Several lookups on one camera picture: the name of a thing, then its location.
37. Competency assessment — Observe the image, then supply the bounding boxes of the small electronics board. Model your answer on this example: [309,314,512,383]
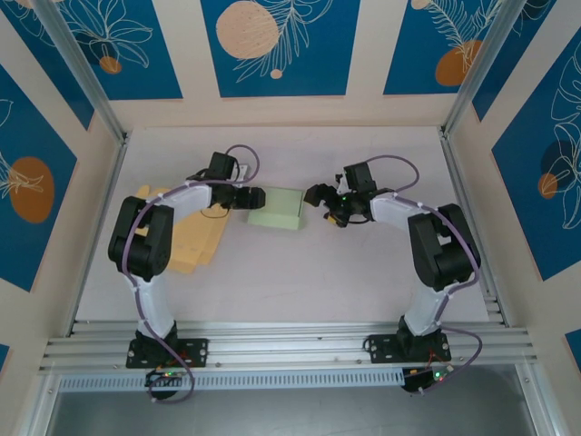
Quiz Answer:
[402,365,455,392]
[144,368,185,388]

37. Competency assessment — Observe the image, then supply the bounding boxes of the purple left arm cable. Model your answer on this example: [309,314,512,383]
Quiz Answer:
[122,144,261,405]

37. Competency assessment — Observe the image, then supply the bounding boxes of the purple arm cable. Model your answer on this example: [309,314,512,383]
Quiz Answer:
[122,144,261,405]
[365,154,485,395]

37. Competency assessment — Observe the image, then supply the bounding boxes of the aluminium side rail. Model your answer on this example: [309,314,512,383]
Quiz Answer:
[67,135,131,337]
[438,126,512,328]

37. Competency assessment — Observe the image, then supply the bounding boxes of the aluminium mounting rail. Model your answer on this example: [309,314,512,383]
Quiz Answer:
[38,320,539,376]

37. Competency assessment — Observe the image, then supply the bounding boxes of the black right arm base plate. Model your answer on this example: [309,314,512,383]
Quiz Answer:
[365,333,452,364]

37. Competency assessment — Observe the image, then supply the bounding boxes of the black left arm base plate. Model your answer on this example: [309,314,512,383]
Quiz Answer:
[125,336,211,370]

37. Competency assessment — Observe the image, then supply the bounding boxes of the grey slotted cable duct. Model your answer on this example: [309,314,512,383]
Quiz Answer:
[57,367,405,392]

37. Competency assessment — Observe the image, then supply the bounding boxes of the aluminium frame post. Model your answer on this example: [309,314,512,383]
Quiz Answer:
[442,0,523,140]
[32,0,131,146]

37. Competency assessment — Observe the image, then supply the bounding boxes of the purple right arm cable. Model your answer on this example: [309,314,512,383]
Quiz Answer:
[365,154,485,395]

